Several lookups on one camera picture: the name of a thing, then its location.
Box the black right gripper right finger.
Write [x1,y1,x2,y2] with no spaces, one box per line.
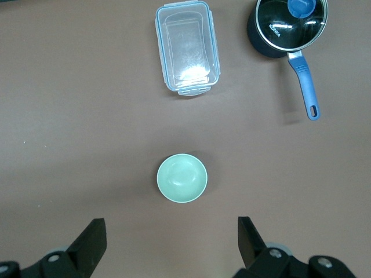
[231,216,357,278]

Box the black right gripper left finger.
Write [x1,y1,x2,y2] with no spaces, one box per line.
[0,218,107,278]

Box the green bowl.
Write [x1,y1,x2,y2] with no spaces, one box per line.
[157,153,208,203]

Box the clear plastic food container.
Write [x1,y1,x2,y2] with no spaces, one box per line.
[155,0,220,97]

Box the glass lid with blue knob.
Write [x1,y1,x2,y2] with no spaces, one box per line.
[254,0,330,52]

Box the dark saucepan with blue handle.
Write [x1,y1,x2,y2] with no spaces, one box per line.
[246,0,330,121]

